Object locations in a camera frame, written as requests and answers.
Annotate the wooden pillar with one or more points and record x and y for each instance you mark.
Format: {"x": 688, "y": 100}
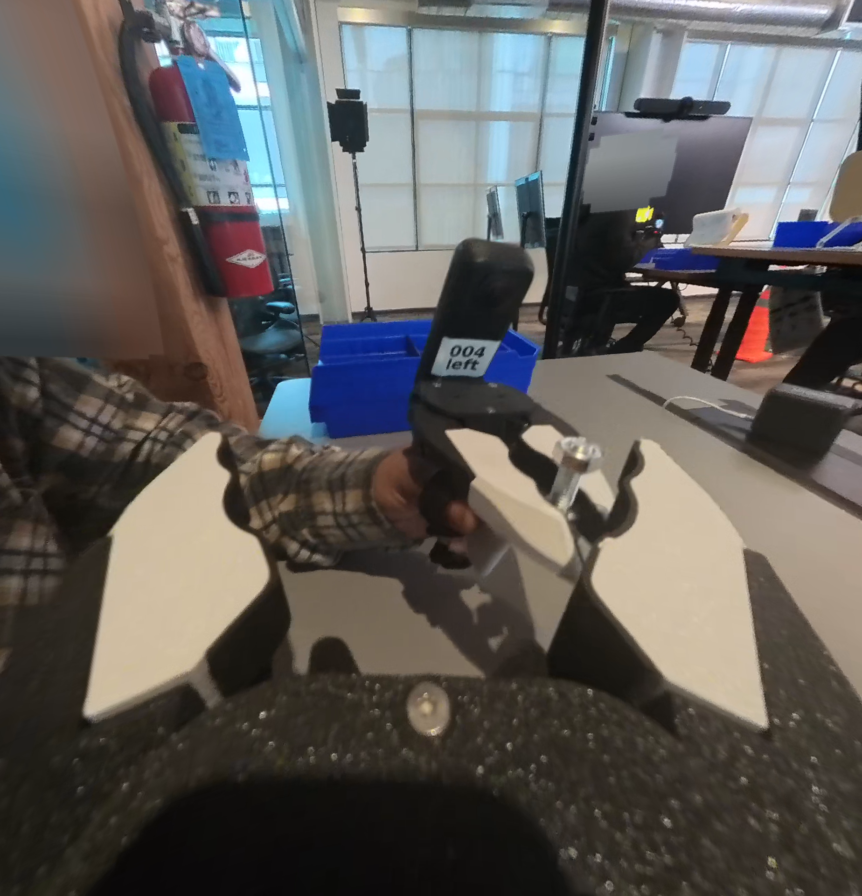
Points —
{"x": 193, "y": 336}

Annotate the black box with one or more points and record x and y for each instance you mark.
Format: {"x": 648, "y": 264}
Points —
{"x": 795, "y": 420}

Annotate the wooden desk with black legs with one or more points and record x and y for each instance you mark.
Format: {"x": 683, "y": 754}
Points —
{"x": 788, "y": 255}

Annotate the white plastic container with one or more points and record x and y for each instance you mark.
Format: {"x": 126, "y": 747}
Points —
{"x": 714, "y": 225}

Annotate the black metal frame post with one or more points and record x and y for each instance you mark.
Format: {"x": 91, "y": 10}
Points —
{"x": 578, "y": 175}

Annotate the blue paper tag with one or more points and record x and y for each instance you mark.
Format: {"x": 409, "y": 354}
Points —
{"x": 214, "y": 105}

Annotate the silver hex bolt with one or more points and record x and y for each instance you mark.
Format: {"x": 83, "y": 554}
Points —
{"x": 574, "y": 455}

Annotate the black office chair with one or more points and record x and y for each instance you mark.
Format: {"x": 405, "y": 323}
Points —
{"x": 273, "y": 336}

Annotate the person's left hand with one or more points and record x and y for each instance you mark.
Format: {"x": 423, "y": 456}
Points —
{"x": 396, "y": 490}

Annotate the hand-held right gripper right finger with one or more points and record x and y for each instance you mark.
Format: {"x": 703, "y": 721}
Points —
{"x": 676, "y": 595}

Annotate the small black monitor on stand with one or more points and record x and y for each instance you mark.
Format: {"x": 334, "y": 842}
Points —
{"x": 494, "y": 210}

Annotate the blue plastic bin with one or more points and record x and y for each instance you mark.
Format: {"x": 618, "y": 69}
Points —
{"x": 361, "y": 392}

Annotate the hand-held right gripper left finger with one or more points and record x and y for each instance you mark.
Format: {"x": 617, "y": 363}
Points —
{"x": 179, "y": 560}

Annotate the black webcam bar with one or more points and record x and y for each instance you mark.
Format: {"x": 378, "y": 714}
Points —
{"x": 683, "y": 106}

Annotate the person's left forearm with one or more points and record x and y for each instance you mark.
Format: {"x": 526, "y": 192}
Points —
{"x": 312, "y": 490}

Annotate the red fire extinguisher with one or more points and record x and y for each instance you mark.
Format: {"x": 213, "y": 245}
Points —
{"x": 242, "y": 245}

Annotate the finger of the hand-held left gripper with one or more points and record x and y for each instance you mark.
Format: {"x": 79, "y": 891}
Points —
{"x": 522, "y": 518}
{"x": 593, "y": 490}

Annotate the blue bins on desk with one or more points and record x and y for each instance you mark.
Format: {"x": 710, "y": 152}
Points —
{"x": 809, "y": 234}
{"x": 683, "y": 259}

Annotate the large black monitor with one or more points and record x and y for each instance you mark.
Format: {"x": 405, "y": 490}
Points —
{"x": 711, "y": 175}

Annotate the orange traffic cone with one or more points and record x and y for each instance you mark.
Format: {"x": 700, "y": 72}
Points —
{"x": 749, "y": 336}

